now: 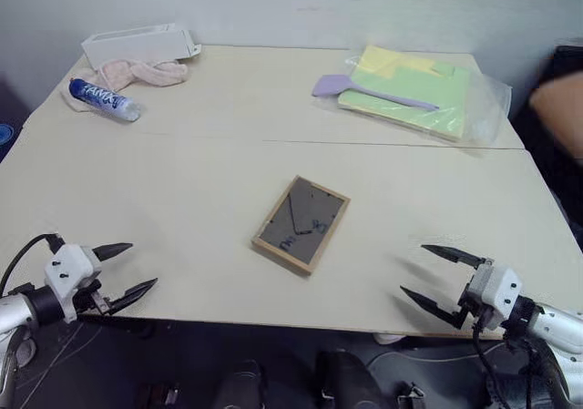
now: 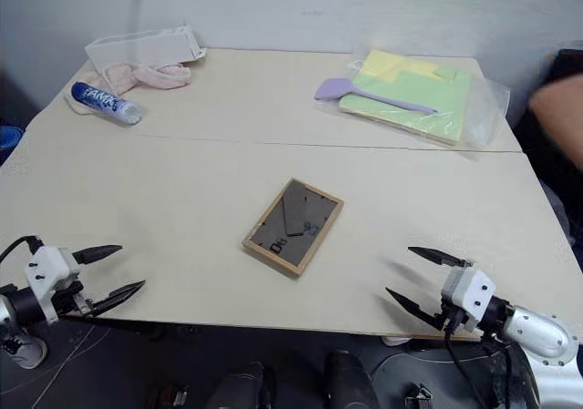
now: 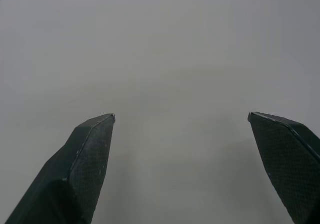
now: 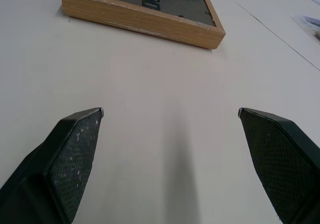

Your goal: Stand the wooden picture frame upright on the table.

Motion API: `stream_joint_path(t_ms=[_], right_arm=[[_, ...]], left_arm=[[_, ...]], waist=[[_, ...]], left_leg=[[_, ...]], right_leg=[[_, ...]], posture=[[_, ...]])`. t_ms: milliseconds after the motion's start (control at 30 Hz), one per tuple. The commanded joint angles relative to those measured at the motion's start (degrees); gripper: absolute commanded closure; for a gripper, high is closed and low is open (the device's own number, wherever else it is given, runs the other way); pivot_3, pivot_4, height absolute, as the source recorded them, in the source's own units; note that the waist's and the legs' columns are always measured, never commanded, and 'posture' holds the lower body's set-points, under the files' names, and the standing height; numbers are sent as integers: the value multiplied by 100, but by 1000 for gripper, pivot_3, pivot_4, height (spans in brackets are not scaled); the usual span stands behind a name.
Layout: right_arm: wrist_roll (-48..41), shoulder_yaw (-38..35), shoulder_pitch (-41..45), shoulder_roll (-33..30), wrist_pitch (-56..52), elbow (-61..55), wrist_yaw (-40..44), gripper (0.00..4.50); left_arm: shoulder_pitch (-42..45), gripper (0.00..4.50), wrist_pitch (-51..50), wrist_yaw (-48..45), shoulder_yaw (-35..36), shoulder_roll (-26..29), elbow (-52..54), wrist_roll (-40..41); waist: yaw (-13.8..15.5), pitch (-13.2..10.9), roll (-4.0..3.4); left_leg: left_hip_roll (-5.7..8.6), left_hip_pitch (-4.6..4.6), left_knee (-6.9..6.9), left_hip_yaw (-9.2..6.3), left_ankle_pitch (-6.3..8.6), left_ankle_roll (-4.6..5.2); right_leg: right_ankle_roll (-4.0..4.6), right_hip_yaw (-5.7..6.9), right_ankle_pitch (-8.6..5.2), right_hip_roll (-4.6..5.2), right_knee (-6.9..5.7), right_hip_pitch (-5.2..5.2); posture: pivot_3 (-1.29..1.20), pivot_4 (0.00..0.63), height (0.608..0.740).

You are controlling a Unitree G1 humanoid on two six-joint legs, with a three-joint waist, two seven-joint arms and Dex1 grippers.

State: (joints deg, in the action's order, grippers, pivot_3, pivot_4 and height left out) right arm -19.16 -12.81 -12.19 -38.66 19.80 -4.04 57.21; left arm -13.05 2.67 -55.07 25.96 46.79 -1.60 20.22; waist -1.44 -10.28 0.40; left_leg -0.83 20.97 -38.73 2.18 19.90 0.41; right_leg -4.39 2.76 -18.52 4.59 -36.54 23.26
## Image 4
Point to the wooden tray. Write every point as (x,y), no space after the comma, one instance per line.
(160,19)

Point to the clear plastic bag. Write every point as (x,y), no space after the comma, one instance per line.
(308,25)

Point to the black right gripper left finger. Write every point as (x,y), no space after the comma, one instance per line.
(62,164)

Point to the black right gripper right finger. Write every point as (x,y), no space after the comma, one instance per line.
(280,164)

